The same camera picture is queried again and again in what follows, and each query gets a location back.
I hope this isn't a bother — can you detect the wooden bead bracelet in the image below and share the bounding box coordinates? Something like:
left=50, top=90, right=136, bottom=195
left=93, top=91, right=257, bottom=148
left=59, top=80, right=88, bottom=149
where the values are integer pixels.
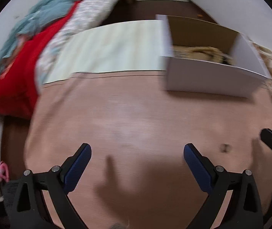
left=188, top=46, right=225, bottom=64

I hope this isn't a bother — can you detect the pink slipper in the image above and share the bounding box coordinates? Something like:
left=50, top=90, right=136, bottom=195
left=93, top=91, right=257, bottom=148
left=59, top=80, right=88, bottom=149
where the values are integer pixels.
left=0, top=161, right=10, bottom=182

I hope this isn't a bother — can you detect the red bed cover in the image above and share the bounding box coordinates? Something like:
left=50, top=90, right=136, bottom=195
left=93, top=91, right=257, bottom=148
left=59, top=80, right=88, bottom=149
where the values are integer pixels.
left=0, top=0, right=83, bottom=119

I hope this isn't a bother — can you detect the white cardboard box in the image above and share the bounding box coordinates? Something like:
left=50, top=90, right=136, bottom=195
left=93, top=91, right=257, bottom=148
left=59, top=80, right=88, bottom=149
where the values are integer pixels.
left=156, top=15, right=271, bottom=98

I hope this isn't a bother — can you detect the checkered mattress pad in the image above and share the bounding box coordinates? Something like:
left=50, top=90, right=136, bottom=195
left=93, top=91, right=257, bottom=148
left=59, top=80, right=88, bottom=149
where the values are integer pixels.
left=34, top=0, right=119, bottom=94

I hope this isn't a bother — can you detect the blue-grey quilt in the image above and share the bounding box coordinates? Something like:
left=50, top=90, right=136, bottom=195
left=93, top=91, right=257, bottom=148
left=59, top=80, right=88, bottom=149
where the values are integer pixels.
left=0, top=0, right=80, bottom=74

